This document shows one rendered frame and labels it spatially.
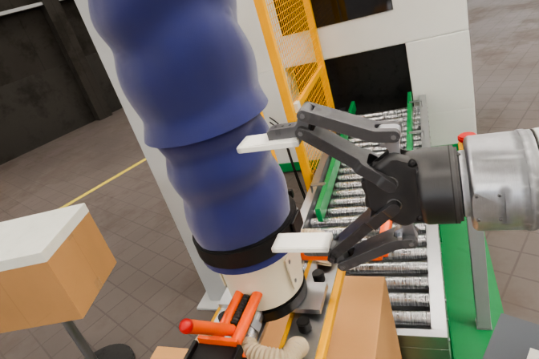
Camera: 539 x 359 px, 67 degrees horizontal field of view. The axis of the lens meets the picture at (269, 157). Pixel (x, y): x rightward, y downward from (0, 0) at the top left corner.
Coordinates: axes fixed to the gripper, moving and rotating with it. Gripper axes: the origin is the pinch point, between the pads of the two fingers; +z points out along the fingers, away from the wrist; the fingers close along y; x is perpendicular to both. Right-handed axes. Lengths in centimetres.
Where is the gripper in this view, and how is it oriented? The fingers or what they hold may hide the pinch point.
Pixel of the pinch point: (268, 195)
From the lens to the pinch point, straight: 46.8
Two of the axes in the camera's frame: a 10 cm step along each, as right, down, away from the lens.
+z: -9.1, 1.0, 4.1
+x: 3.2, -4.8, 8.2
